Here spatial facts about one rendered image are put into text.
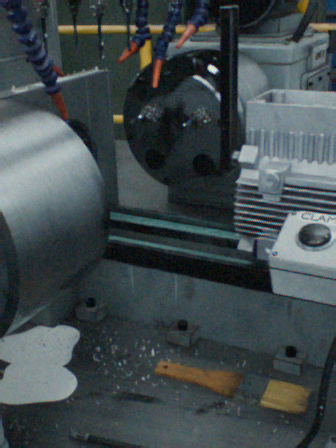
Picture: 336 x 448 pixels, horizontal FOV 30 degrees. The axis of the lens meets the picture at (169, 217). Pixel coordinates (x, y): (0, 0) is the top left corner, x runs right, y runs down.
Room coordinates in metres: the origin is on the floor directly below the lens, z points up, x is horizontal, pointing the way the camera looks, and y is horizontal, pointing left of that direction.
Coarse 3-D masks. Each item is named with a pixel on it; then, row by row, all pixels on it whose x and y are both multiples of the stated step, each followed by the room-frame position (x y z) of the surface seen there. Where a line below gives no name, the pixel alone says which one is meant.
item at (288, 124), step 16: (272, 96) 0.86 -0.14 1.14; (288, 96) 0.86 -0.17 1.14; (304, 96) 0.85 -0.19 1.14; (320, 96) 0.84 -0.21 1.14; (256, 112) 0.78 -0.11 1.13; (272, 112) 0.77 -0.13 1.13; (288, 112) 0.76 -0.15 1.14; (304, 112) 0.75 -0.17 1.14; (320, 112) 0.74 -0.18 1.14; (256, 128) 0.78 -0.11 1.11; (272, 128) 0.77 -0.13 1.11; (288, 128) 0.76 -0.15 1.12; (304, 128) 0.75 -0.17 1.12; (320, 128) 0.74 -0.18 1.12; (256, 144) 0.78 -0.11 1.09; (272, 144) 0.77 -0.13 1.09; (288, 144) 0.76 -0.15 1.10; (304, 144) 0.75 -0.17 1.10; (320, 144) 0.74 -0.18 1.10; (288, 160) 0.76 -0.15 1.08; (320, 160) 0.74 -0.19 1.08
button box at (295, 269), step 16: (288, 224) 0.56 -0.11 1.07; (304, 224) 0.56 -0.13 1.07; (288, 240) 0.54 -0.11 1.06; (272, 256) 0.52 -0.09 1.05; (288, 256) 0.52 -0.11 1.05; (304, 256) 0.52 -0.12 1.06; (320, 256) 0.51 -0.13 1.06; (272, 272) 0.53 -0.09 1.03; (288, 272) 0.52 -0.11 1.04; (304, 272) 0.51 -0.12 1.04; (320, 272) 0.50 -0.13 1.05; (272, 288) 0.54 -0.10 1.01; (288, 288) 0.53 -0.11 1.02; (304, 288) 0.52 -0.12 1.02; (320, 288) 0.51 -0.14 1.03
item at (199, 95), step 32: (192, 64) 1.11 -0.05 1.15; (256, 64) 1.23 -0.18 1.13; (128, 96) 1.17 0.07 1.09; (160, 96) 1.14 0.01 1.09; (192, 96) 1.11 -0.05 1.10; (256, 96) 1.14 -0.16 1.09; (128, 128) 1.18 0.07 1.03; (160, 128) 1.14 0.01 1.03; (192, 128) 1.11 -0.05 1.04; (160, 160) 1.13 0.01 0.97; (192, 160) 1.11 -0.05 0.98
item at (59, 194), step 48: (0, 144) 0.62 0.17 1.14; (48, 144) 0.66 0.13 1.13; (0, 192) 0.57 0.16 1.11; (48, 192) 0.61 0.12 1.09; (96, 192) 0.67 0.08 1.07; (0, 240) 0.55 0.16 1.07; (48, 240) 0.59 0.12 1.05; (96, 240) 0.67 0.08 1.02; (0, 288) 0.54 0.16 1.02; (48, 288) 0.60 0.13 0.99; (0, 336) 0.56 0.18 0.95
